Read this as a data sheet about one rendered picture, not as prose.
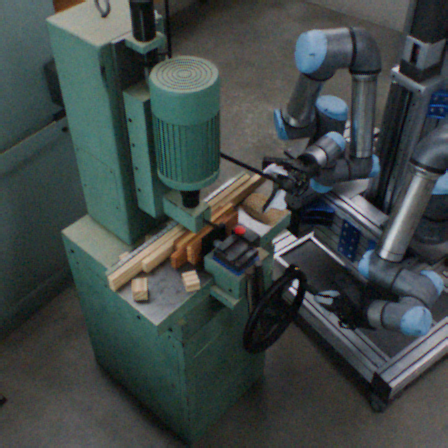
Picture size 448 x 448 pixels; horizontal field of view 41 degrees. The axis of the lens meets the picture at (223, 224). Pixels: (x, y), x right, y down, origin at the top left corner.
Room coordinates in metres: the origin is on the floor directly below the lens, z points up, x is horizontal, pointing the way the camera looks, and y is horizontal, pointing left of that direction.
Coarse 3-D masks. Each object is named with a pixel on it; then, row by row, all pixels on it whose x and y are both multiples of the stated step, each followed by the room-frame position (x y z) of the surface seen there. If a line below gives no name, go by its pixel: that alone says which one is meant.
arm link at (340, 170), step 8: (344, 160) 1.50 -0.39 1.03; (328, 168) 1.45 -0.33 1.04; (336, 168) 1.47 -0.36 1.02; (344, 168) 1.47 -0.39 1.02; (320, 176) 1.45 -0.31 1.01; (328, 176) 1.45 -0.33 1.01; (336, 176) 1.45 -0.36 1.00; (344, 176) 1.46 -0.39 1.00; (312, 184) 1.46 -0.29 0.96; (320, 184) 1.44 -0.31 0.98; (328, 184) 1.45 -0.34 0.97; (320, 192) 1.45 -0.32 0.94
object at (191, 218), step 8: (176, 192) 1.34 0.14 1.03; (168, 200) 1.31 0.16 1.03; (176, 200) 1.31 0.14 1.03; (200, 200) 1.31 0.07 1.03; (168, 208) 1.31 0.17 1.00; (176, 208) 1.28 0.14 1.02; (184, 208) 1.27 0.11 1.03; (192, 208) 1.27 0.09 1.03; (200, 208) 1.27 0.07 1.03; (208, 208) 1.28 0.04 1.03; (176, 216) 1.29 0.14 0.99; (184, 216) 1.26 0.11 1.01; (192, 216) 1.24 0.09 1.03; (200, 216) 1.25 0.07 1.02; (208, 216) 1.28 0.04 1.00; (184, 224) 1.26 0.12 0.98; (192, 224) 1.24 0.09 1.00; (200, 224) 1.25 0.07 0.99
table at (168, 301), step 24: (240, 216) 1.38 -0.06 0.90; (288, 216) 1.39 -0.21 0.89; (264, 240) 1.30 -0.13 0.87; (168, 264) 1.17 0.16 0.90; (192, 264) 1.17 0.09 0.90; (120, 288) 1.08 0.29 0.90; (168, 288) 1.08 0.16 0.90; (216, 288) 1.10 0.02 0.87; (144, 312) 1.00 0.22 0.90; (168, 312) 1.00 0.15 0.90
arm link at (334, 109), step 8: (320, 96) 1.84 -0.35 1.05; (328, 96) 1.84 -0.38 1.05; (320, 104) 1.78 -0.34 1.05; (328, 104) 1.79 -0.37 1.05; (336, 104) 1.79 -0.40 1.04; (344, 104) 1.80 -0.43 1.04; (320, 112) 1.76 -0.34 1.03; (328, 112) 1.75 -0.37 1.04; (336, 112) 1.75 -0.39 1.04; (344, 112) 1.76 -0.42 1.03; (320, 120) 1.74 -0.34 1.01; (328, 120) 1.74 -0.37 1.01; (336, 120) 1.74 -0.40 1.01; (344, 120) 1.76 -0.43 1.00; (320, 128) 1.73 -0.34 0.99; (328, 128) 1.74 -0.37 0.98; (336, 128) 1.74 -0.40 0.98; (344, 128) 1.77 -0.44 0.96; (312, 136) 1.75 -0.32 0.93; (320, 136) 1.75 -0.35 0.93
